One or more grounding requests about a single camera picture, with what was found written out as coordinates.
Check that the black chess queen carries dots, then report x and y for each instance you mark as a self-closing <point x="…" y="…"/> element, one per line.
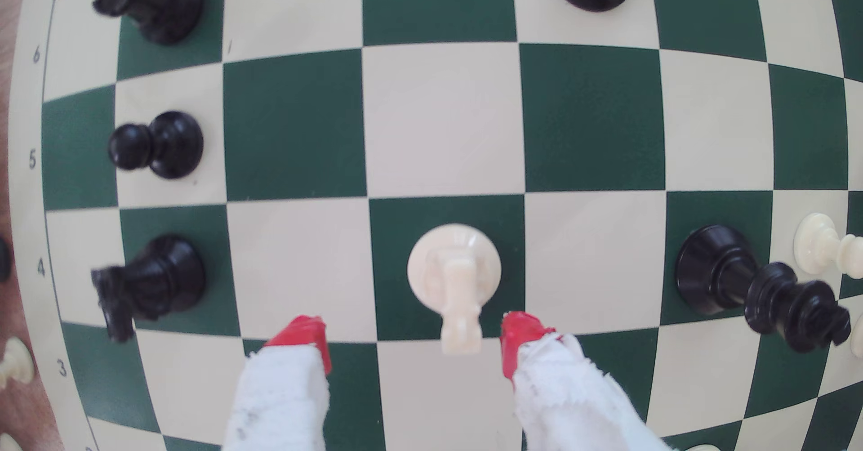
<point x="721" y="269"/>

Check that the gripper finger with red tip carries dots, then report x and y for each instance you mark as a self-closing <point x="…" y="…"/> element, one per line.
<point x="566" y="404"/>
<point x="283" y="397"/>

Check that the green and cream chess mat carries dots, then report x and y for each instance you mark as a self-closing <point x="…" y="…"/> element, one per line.
<point x="438" y="120"/>

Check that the white chess pawn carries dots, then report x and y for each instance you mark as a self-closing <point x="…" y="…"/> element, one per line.
<point x="13" y="363"/>
<point x="819" y="243"/>

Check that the black rook bottom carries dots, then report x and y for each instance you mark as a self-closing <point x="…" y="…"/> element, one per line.
<point x="162" y="279"/>

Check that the black chess rook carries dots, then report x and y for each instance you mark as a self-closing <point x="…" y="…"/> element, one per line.
<point x="158" y="2"/>

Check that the white chess rook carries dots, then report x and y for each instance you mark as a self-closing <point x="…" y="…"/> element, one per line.
<point x="455" y="275"/>

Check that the white chess queen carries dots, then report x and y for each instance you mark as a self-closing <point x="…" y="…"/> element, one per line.
<point x="702" y="447"/>

